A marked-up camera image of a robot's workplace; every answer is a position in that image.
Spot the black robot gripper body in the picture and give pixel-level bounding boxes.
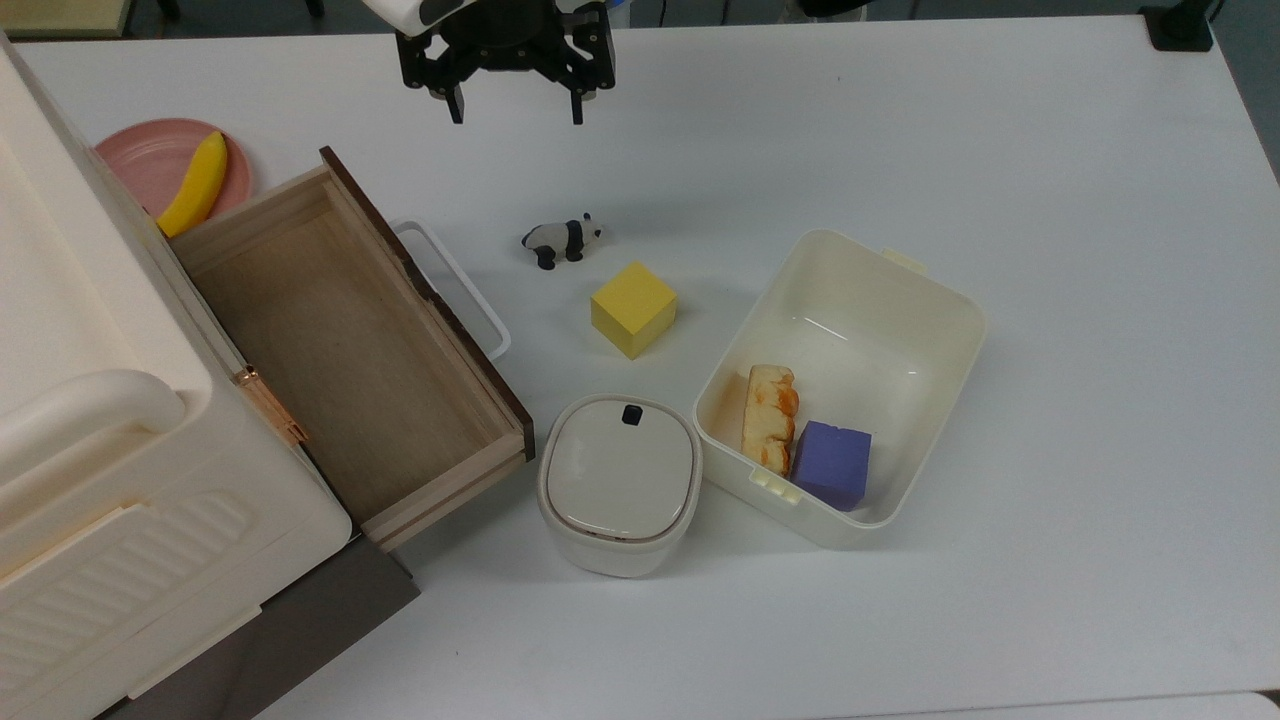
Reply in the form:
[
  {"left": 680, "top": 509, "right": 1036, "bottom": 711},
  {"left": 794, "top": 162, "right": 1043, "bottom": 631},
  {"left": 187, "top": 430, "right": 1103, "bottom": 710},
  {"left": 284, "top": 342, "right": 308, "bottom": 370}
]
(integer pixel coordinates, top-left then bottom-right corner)
[{"left": 397, "top": 0, "right": 617, "bottom": 102}]

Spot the black white panda toy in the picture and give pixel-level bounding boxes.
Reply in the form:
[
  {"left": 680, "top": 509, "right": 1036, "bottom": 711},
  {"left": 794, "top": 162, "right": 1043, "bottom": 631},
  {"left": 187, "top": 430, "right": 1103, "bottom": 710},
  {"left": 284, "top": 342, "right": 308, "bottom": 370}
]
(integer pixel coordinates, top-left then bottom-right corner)
[{"left": 521, "top": 212, "right": 604, "bottom": 272}]

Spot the wooden drawer dark front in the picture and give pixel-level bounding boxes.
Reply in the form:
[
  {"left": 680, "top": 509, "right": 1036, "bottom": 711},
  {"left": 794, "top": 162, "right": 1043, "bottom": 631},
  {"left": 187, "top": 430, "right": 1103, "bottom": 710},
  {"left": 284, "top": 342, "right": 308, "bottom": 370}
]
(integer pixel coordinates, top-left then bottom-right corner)
[{"left": 170, "top": 146, "right": 536, "bottom": 553}]

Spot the yellow toy banana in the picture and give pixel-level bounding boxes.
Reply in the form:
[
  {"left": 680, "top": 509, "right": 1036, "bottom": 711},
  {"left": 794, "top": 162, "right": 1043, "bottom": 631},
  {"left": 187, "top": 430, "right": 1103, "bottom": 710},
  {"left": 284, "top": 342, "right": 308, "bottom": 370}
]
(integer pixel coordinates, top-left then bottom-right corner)
[{"left": 156, "top": 131, "right": 229, "bottom": 239}]

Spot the orange white bread toy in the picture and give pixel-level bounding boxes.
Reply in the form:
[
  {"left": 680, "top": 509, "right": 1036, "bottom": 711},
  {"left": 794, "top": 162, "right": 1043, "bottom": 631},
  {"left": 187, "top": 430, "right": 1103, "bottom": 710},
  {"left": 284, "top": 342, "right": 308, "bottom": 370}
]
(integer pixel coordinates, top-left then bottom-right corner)
[{"left": 741, "top": 364, "right": 801, "bottom": 477}]

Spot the yellow foam cube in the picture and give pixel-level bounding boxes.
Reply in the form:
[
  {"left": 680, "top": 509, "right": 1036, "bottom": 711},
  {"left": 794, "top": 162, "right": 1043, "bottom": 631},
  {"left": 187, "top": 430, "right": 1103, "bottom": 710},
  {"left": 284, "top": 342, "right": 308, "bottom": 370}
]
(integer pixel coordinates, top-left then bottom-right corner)
[{"left": 590, "top": 261, "right": 679, "bottom": 361}]

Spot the pink plate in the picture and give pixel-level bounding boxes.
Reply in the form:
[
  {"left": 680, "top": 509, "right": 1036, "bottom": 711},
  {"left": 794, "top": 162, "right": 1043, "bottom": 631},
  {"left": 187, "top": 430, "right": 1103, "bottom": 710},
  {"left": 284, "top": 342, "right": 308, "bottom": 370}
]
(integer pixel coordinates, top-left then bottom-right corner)
[{"left": 95, "top": 119, "right": 252, "bottom": 221}]

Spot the copper cabinet latch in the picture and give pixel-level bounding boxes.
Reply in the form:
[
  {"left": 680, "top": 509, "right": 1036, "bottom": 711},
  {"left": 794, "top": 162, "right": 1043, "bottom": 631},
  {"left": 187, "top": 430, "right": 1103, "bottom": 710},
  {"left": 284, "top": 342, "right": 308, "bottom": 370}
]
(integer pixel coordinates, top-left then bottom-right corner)
[{"left": 233, "top": 367, "right": 309, "bottom": 447}]

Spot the cream lidded round container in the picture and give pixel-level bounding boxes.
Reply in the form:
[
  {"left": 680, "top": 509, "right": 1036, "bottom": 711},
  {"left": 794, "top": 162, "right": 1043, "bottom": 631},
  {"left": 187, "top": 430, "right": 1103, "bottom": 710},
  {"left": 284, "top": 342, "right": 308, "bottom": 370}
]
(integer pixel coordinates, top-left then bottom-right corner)
[{"left": 536, "top": 393, "right": 704, "bottom": 579}]

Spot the cream plastic open bin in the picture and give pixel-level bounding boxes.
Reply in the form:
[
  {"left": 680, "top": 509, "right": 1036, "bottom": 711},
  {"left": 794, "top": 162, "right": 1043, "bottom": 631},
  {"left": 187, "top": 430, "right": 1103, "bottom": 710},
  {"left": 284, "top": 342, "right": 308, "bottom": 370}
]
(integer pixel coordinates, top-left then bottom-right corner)
[{"left": 692, "top": 229, "right": 989, "bottom": 550}]

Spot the wooden furniture piece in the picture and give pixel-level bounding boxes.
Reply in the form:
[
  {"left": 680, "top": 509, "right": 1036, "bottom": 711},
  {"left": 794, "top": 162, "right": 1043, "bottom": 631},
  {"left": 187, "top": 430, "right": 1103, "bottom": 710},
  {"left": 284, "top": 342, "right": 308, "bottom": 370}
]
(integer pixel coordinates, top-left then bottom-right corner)
[{"left": 0, "top": 0, "right": 137, "bottom": 40}]

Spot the purple foam cube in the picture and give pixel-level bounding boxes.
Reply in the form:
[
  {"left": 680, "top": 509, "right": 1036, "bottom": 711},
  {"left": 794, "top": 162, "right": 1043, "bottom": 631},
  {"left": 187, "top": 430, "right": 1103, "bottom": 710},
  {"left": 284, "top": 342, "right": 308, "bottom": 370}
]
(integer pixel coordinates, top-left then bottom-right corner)
[{"left": 790, "top": 420, "right": 873, "bottom": 513}]

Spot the cream plastic storage cabinet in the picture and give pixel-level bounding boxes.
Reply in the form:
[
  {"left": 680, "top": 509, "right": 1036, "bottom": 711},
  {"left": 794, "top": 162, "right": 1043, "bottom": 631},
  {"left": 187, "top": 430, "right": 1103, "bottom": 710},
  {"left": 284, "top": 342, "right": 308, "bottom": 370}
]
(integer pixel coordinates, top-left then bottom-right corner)
[{"left": 0, "top": 30, "right": 354, "bottom": 720}]

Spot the black pole stand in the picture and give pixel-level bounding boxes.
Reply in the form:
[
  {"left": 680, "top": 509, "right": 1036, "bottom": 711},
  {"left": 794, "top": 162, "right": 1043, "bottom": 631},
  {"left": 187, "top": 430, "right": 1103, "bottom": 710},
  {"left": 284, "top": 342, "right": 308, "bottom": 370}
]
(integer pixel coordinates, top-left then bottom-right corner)
[{"left": 1139, "top": 0, "right": 1225, "bottom": 53}]

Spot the white drawer handle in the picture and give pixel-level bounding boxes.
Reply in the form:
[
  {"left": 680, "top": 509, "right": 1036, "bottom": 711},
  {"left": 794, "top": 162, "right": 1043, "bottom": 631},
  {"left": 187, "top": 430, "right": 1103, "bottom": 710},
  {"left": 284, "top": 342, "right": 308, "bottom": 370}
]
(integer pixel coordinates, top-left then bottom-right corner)
[{"left": 392, "top": 219, "right": 512, "bottom": 361}]

